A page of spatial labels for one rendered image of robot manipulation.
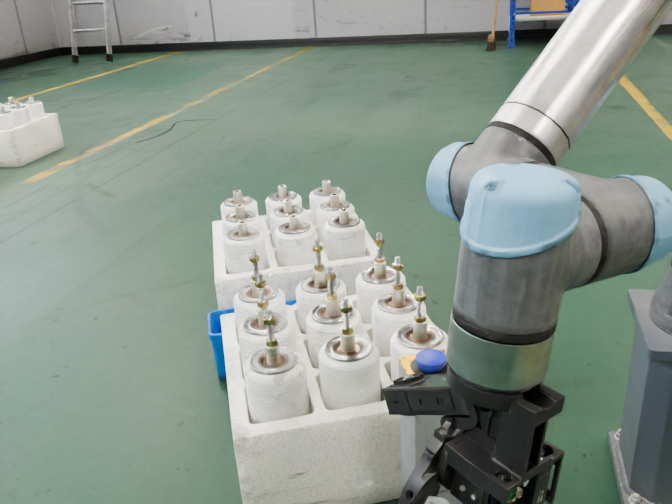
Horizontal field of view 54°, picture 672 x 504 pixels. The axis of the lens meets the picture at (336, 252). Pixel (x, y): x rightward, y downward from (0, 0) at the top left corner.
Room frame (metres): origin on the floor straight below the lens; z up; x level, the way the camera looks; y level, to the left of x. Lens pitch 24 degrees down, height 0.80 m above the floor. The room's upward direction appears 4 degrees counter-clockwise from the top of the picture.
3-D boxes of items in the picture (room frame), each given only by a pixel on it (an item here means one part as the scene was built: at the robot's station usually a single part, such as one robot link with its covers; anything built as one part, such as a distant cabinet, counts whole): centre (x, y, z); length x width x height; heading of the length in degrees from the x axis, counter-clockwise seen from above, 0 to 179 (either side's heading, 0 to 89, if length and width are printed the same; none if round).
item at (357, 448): (0.99, 0.01, 0.09); 0.39 x 0.39 x 0.18; 11
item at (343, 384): (0.88, -0.01, 0.16); 0.10 x 0.10 x 0.18
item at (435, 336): (0.90, -0.13, 0.25); 0.08 x 0.08 x 0.01
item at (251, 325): (0.97, 0.13, 0.25); 0.08 x 0.08 x 0.01
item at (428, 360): (0.72, -0.12, 0.32); 0.04 x 0.04 x 0.02
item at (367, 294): (1.13, -0.08, 0.16); 0.10 x 0.10 x 0.18
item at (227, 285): (1.53, 0.11, 0.09); 0.39 x 0.39 x 0.18; 9
